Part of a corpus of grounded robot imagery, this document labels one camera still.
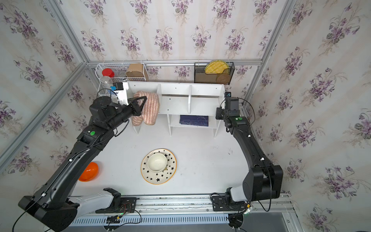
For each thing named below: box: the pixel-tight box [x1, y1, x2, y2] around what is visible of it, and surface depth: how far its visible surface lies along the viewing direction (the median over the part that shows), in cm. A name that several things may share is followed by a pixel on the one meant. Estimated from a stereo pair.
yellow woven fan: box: [204, 59, 229, 74], surface depth 96 cm
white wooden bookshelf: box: [127, 81, 226, 138], surface depth 90 cm
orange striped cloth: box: [131, 90, 160, 127], surface depth 65 cm
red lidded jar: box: [101, 68, 115, 78], surface depth 94 cm
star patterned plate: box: [140, 148, 177, 186], surface depth 86 cm
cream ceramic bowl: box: [146, 152, 168, 173], surface depth 87 cm
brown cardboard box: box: [125, 63, 145, 78], surface depth 92 cm
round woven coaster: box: [215, 73, 230, 84], surface depth 97 cm
